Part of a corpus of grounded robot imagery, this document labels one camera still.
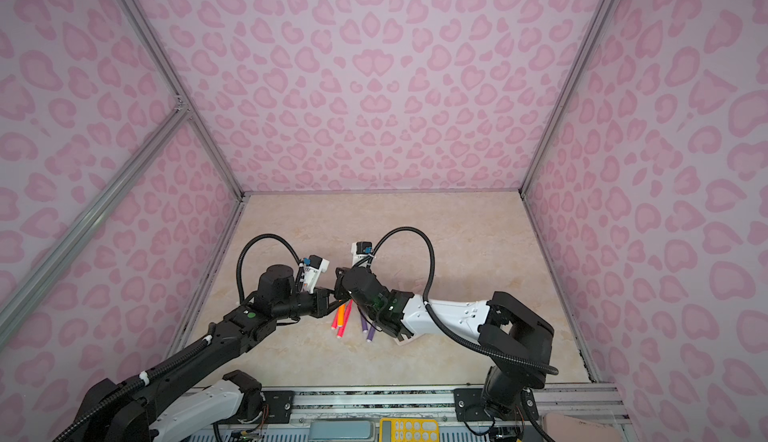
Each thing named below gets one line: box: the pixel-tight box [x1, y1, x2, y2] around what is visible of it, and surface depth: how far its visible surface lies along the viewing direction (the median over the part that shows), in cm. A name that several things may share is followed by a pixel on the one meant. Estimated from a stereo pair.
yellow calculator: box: [379, 418, 439, 442], surface depth 71 cm
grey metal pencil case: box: [308, 420, 376, 442], surface depth 70 cm
